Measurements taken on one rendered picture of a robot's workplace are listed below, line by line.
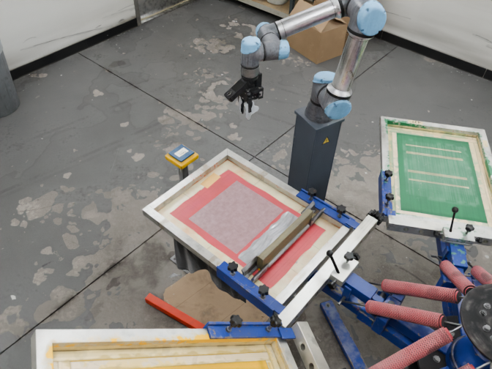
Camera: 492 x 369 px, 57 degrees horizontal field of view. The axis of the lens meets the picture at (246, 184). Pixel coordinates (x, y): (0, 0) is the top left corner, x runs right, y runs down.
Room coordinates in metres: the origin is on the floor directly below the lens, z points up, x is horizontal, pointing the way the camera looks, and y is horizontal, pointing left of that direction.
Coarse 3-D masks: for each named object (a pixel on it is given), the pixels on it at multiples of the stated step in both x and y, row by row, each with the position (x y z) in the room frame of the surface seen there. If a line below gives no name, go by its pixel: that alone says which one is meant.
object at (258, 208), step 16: (224, 176) 1.64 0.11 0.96; (208, 192) 1.53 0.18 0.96; (224, 192) 1.53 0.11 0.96; (240, 192) 1.53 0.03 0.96; (256, 192) 1.54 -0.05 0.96; (240, 208) 1.43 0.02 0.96; (256, 208) 1.43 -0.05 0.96; (272, 208) 1.44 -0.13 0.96; (288, 208) 1.44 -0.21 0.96; (256, 224) 1.33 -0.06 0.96; (304, 240) 1.25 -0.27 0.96
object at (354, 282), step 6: (354, 276) 1.01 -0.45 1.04; (348, 282) 0.98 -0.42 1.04; (354, 282) 0.98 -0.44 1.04; (360, 282) 0.98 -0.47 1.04; (366, 282) 0.99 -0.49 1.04; (354, 288) 0.96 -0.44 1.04; (360, 288) 0.96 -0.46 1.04; (366, 288) 0.96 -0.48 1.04; (372, 288) 0.96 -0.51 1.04; (354, 294) 0.95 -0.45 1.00; (360, 294) 0.94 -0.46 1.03; (366, 294) 0.93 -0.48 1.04; (372, 294) 0.93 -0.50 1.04; (366, 300) 0.92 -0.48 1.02
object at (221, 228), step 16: (176, 208) 1.41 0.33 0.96; (192, 208) 1.42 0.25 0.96; (208, 208) 1.42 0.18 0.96; (224, 208) 1.42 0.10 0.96; (192, 224) 1.32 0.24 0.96; (208, 224) 1.32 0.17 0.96; (224, 224) 1.33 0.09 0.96; (240, 224) 1.33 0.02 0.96; (208, 240) 1.23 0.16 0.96; (224, 240) 1.23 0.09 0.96; (240, 240) 1.24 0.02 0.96; (288, 256) 1.16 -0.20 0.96; (256, 272) 1.07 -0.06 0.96; (272, 272) 1.07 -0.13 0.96
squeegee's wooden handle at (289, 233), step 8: (304, 216) 1.30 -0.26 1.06; (296, 224) 1.25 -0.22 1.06; (304, 224) 1.29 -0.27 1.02; (288, 232) 1.21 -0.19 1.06; (296, 232) 1.24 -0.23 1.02; (280, 240) 1.16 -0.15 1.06; (288, 240) 1.20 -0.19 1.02; (272, 248) 1.12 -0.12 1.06; (280, 248) 1.16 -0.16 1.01; (264, 256) 1.08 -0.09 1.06; (272, 256) 1.11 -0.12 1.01; (264, 264) 1.07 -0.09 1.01
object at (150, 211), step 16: (224, 160) 1.75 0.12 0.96; (240, 160) 1.73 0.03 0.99; (192, 176) 1.60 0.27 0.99; (256, 176) 1.64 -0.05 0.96; (272, 176) 1.61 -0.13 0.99; (176, 192) 1.49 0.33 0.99; (288, 192) 1.51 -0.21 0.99; (144, 208) 1.38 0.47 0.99; (160, 208) 1.41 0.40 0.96; (160, 224) 1.29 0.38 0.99; (336, 224) 1.34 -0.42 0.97; (176, 240) 1.22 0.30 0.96; (192, 240) 1.20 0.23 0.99; (336, 240) 1.23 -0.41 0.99; (208, 256) 1.12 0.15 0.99; (320, 256) 1.14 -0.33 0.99; (304, 272) 1.05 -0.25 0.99; (288, 288) 0.98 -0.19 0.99
